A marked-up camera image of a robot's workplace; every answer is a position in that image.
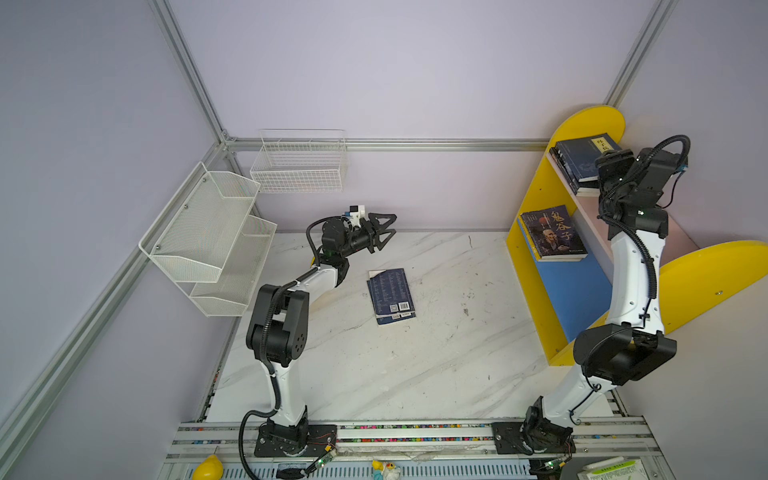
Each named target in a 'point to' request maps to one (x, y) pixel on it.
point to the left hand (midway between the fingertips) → (397, 222)
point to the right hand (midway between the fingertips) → (601, 152)
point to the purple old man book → (554, 235)
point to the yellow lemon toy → (210, 468)
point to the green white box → (613, 469)
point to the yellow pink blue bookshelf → (569, 299)
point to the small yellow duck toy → (387, 471)
